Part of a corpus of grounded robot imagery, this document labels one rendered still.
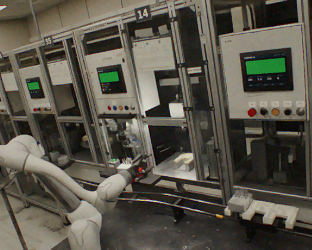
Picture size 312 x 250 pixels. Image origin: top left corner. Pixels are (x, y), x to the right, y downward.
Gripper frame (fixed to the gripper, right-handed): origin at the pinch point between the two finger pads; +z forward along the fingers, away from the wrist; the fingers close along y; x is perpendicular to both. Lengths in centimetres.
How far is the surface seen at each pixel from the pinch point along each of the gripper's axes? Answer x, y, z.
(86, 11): 463, 176, 380
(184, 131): -3.2, 6.2, 39.4
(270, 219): -74, -25, 0
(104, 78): 43, 53, 18
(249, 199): -60, -21, 9
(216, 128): -38.2, 15.6, 22.2
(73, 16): 518, 174, 380
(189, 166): -6.6, -18.2, 32.4
